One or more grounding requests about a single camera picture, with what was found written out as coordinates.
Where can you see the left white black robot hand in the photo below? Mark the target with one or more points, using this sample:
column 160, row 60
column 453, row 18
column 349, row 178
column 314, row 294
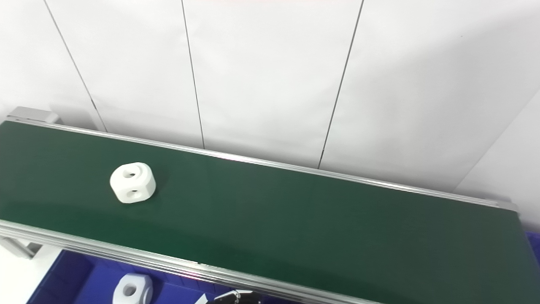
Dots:
column 236, row 297

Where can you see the blue bin with white parts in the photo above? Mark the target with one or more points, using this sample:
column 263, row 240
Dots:
column 84, row 287

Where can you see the white part with holes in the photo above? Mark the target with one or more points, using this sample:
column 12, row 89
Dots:
column 133, row 290
column 133, row 182

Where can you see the green conveyor belt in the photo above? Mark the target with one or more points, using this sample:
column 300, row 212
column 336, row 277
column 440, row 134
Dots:
column 126, row 255
column 295, row 219

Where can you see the empty blue bin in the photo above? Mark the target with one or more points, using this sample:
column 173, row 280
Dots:
column 533, row 249

